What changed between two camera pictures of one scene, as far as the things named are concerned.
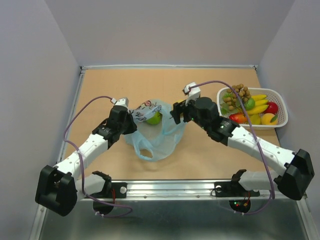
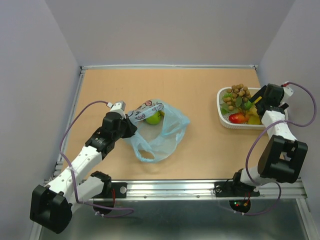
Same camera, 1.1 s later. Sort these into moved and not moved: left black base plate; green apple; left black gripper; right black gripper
Moved: right black gripper
Not moved: left black gripper; left black base plate; green apple
